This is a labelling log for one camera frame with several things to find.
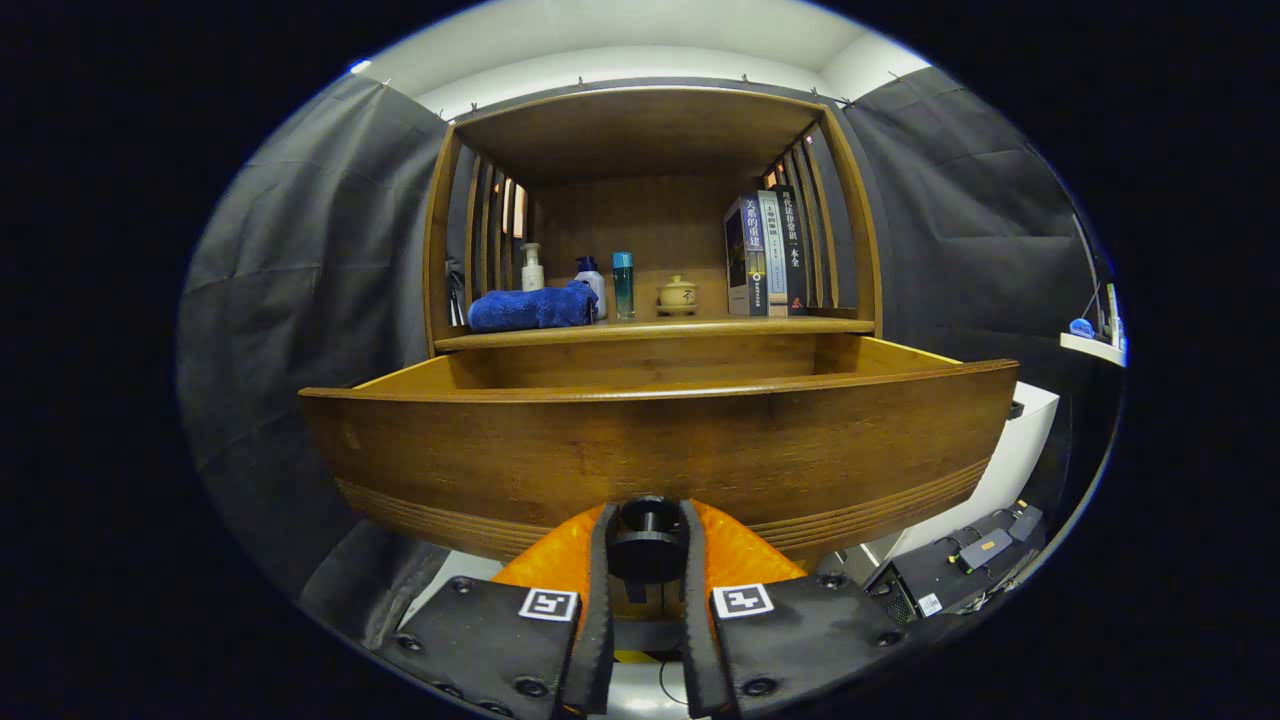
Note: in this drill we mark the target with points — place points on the teal bottle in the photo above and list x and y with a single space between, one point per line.
623 290

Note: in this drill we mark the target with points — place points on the gray power adapter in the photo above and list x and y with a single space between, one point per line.
985 550
1025 522

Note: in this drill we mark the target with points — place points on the wooden cabinet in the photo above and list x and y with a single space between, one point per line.
640 220

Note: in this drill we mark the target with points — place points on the white bottle with blue cap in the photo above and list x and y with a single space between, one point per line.
597 288

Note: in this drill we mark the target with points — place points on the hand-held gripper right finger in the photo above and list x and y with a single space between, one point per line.
697 620

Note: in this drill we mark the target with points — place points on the yellow lidded teacup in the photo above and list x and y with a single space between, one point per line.
678 295

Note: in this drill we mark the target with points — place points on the book with blue spine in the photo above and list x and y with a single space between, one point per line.
745 260

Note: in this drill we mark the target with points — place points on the wooden drawer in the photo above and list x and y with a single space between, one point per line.
650 440

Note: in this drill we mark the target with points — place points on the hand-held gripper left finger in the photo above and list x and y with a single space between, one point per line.
595 620

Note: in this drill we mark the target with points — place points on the black computer case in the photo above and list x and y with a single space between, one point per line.
930 580

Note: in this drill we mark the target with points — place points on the white desk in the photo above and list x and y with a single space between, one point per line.
1095 347

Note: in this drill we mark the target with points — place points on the small blue object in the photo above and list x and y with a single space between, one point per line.
1081 327

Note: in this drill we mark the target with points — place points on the book with black spine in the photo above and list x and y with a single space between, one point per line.
793 250

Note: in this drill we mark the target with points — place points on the white pump bottle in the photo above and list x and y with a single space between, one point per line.
533 275

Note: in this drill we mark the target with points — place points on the blue towel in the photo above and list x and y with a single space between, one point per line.
530 308

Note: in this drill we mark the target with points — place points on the wooden countertop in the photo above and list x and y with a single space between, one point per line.
680 326

